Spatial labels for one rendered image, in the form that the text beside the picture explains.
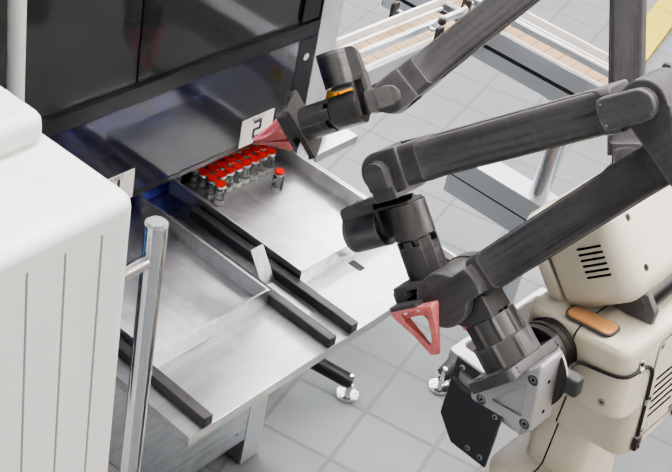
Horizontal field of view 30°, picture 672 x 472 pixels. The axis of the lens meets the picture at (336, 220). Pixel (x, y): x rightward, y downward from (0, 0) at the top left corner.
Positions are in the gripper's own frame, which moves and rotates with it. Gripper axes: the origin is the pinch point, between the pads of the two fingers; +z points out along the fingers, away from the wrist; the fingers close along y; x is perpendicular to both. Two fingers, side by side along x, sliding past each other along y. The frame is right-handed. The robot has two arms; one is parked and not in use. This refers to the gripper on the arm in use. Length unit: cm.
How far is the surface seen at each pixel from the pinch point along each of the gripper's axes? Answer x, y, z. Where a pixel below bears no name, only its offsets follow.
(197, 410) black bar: 43.4, -17.9, 9.4
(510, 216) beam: -87, -89, -4
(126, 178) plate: 8.0, 4.8, 21.1
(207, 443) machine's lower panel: -14, -77, 59
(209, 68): -7.3, 11.9, 5.0
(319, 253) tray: -3.3, -27.8, 3.0
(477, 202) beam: -92, -86, 4
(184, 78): -2.5, 13.8, 7.4
